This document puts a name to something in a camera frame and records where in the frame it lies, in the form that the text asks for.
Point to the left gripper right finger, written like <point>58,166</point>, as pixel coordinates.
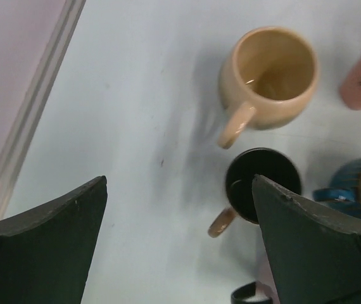
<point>314,252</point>

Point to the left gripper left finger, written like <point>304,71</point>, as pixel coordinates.
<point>46,252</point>

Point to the mauve mug black handle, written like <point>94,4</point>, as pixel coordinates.
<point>261,291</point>

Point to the dark blue mug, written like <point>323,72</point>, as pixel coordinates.
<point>344,190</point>

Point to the brown mug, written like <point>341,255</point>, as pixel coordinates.
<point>238,184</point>

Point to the beige round mug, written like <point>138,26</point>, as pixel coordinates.
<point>266,81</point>

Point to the aluminium frame rail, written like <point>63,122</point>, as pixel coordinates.
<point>34,37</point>

